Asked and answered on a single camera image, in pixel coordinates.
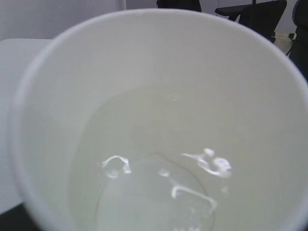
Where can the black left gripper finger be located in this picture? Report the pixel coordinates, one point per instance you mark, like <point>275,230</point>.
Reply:
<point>16,219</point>

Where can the white paper cup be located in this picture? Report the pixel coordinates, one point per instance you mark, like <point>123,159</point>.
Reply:
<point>161,120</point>

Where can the dark chair at centre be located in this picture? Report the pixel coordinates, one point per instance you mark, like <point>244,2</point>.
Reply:
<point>191,5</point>

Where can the black office chair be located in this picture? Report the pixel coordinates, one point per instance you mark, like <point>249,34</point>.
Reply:
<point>262,18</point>

